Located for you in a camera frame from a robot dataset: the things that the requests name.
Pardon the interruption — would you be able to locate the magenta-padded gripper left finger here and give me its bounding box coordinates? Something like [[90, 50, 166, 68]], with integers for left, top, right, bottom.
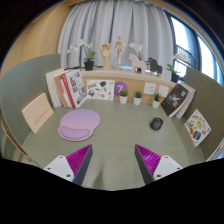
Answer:
[[43, 144, 94, 187]]

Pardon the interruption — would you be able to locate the pink wooden horse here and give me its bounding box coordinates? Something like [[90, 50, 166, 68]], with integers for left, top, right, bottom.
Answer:
[[128, 53, 147, 75]]

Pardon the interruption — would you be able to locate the thick white book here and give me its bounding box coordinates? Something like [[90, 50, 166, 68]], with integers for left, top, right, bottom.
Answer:
[[45, 68, 65, 108]]

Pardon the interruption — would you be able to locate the spiky succulent in white pot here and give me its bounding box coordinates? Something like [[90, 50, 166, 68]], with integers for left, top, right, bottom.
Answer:
[[151, 92, 162, 109]]

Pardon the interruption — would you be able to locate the brown kraft book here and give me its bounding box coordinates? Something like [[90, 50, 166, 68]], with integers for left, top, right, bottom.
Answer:
[[54, 73, 70, 109]]

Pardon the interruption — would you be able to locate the colourful food sticker sheet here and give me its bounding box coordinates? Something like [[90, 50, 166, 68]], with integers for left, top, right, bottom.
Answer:
[[184, 108, 212, 148]]

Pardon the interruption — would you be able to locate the wooden hand model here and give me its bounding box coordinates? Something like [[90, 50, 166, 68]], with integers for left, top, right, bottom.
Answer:
[[99, 40, 113, 71]]

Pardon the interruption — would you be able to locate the white orchid in dark pot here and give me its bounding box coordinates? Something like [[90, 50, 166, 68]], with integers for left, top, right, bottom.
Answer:
[[128, 42, 151, 66]]

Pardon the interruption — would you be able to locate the grey curtain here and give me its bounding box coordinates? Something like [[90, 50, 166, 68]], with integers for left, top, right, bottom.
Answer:
[[57, 0, 174, 71]]

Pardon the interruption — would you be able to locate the wooden artist mannequin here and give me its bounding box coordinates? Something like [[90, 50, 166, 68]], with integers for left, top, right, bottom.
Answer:
[[114, 35, 129, 70]]

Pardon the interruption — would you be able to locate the window with dark frame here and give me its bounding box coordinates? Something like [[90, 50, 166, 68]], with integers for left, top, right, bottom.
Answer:
[[168, 13, 224, 88]]

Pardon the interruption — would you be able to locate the red-spined photo cover book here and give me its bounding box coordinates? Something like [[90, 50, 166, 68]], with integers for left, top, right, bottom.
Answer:
[[61, 69, 88, 109]]

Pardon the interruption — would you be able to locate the thin red and white book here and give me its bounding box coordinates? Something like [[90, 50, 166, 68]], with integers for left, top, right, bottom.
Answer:
[[59, 77, 73, 109]]

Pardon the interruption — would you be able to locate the light wood desk shelf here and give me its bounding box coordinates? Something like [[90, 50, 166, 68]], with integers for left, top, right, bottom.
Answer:
[[79, 68, 178, 89]]

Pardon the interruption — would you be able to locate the round purple number sticker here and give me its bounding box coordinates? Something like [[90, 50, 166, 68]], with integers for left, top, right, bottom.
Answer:
[[114, 80, 129, 97]]

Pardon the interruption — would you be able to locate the white sticker sheet with drawings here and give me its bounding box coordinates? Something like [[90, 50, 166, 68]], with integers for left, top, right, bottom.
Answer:
[[86, 79, 116, 102]]

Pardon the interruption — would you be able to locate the beige booklet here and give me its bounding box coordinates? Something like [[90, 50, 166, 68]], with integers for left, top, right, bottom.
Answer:
[[21, 92, 55, 134]]

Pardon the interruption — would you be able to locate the purple mouse pad with wrist rest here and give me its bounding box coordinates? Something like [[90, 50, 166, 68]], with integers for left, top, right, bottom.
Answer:
[[57, 108, 101, 142]]

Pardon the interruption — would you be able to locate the black computer mouse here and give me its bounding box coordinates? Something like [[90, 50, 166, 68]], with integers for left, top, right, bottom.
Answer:
[[149, 117, 165, 131]]

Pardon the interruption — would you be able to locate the white orchid in black pot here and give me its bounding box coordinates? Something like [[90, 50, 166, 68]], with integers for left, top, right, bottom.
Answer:
[[65, 38, 97, 72], [166, 52, 193, 84]]

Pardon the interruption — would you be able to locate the black cover book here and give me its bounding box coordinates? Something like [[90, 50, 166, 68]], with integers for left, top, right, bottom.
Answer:
[[160, 83, 190, 118]]

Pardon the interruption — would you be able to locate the dark grey wooden horse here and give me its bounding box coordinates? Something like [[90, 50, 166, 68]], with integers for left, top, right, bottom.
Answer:
[[146, 57, 164, 76]]

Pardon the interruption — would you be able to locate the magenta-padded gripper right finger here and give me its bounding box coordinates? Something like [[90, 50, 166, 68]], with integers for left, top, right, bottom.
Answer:
[[134, 144, 184, 185]]

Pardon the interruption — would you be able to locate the white wall socket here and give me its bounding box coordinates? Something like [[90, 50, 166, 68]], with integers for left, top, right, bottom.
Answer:
[[143, 81, 157, 96], [157, 84, 170, 99]]

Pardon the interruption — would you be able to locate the small succulent in white pot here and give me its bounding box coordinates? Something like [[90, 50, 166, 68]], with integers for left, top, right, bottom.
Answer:
[[119, 89, 129, 105], [133, 90, 143, 107]]

